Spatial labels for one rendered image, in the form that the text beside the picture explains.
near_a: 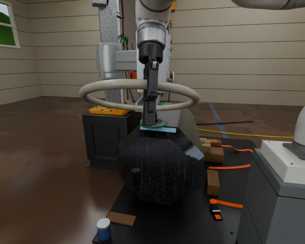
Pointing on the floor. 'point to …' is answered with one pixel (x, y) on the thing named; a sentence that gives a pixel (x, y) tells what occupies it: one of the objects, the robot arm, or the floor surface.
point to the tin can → (104, 229)
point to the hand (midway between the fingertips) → (148, 114)
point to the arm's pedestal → (275, 208)
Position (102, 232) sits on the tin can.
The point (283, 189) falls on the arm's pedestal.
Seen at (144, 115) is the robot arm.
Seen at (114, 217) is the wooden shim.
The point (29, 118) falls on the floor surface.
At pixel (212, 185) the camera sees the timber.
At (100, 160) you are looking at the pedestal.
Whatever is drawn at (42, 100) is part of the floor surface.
